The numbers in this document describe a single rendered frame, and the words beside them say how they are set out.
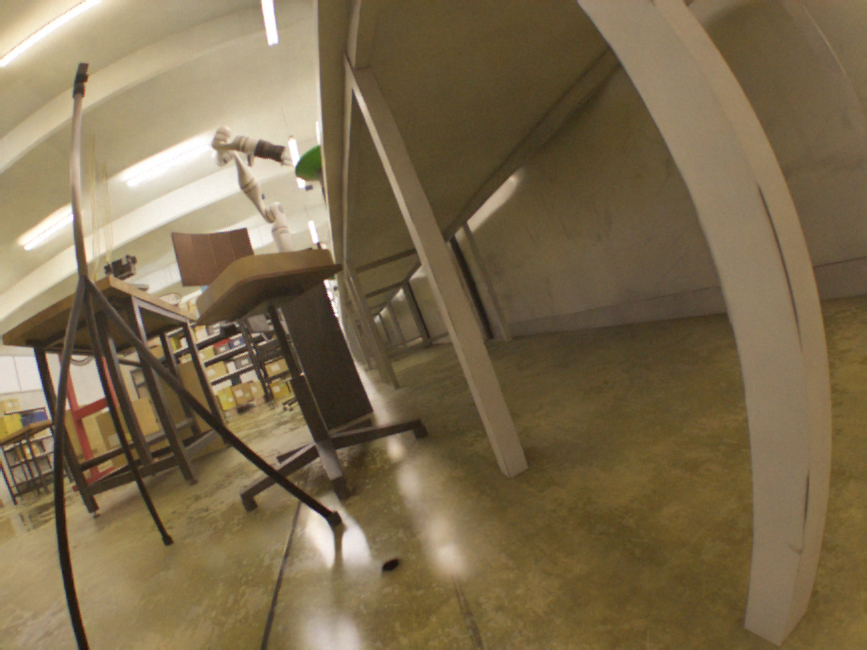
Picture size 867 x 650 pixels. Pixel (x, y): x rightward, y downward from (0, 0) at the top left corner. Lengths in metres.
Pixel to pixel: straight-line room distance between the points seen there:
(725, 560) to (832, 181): 0.90
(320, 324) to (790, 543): 1.78
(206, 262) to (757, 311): 1.41
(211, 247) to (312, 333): 0.66
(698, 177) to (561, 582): 0.39
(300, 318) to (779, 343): 1.77
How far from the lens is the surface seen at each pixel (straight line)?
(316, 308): 1.83
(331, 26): 0.78
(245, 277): 0.97
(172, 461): 1.92
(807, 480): 0.24
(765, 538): 0.28
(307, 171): 1.57
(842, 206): 1.11
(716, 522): 0.47
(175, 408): 2.94
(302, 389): 1.13
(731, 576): 0.41
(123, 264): 2.43
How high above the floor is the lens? 0.31
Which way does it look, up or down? 1 degrees down
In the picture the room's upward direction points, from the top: 21 degrees counter-clockwise
